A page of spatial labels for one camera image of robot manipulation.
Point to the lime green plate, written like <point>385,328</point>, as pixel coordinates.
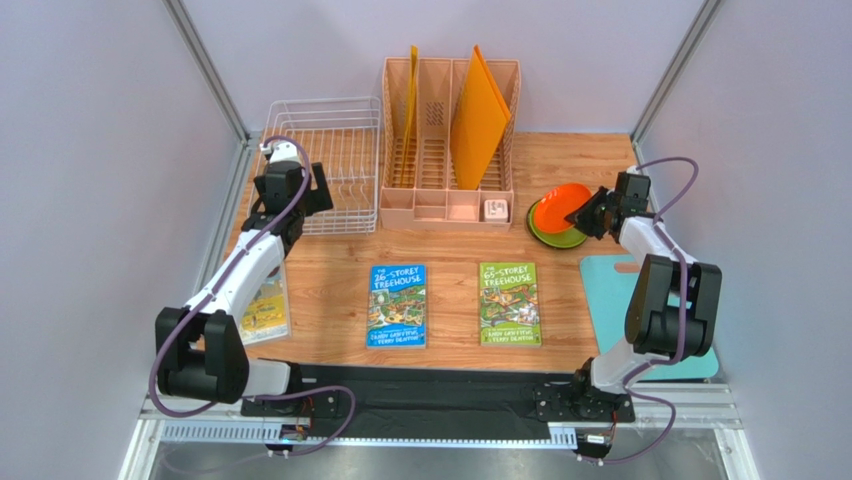
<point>568,239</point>

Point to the thin orange folder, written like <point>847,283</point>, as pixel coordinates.
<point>410,112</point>

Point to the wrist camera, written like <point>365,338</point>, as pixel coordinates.
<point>633,186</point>
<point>280,151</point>

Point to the large orange folder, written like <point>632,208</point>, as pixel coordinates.
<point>481,118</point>

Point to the pink plastic file organizer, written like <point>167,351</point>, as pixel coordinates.
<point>431,200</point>

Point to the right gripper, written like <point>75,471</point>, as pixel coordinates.
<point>595,216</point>

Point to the aluminium frame rail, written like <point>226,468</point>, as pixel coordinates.
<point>656,405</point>

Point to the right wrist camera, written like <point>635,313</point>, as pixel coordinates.
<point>633,186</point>

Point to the white wire dish rack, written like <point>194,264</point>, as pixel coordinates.
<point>343,134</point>

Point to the blue treehouse book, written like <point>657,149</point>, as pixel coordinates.
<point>397,307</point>

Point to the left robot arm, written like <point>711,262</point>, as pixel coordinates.
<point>200,352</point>

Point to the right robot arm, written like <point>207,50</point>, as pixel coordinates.
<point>672,311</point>

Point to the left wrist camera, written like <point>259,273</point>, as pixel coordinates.
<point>280,151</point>

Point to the red floral plate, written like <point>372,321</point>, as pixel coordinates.
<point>530,226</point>

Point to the teal cutting board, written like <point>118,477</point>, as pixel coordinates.
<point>609,282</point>

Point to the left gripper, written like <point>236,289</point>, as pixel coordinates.
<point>320,199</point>

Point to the yellow book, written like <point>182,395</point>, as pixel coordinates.
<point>267,317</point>

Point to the orange plate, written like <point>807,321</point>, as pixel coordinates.
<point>551,213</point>

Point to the white power adapter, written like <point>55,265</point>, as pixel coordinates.
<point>496,211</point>

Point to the green treehouse book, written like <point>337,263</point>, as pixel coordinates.
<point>509,311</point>

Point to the black base mat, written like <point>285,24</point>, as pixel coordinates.
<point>430,404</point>

